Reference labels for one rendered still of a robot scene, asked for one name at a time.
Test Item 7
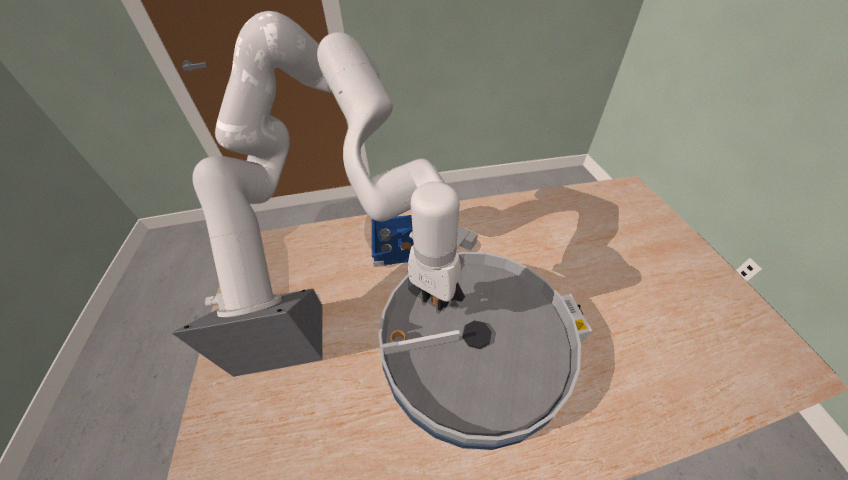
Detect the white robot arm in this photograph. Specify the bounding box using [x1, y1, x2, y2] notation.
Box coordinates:
[193, 11, 478, 317]

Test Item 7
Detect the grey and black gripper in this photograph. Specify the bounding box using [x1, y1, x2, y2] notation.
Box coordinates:
[408, 245, 465, 311]

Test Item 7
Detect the blue plastic crate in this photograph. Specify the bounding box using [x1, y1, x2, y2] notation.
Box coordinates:
[372, 215, 414, 265]

